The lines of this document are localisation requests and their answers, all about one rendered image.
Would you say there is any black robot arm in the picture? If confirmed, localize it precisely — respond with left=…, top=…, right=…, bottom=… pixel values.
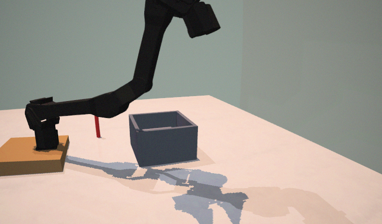
left=25, top=0, right=220, bottom=151

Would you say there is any red tapered peg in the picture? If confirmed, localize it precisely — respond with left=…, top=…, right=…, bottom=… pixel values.
left=95, top=116, right=100, bottom=137

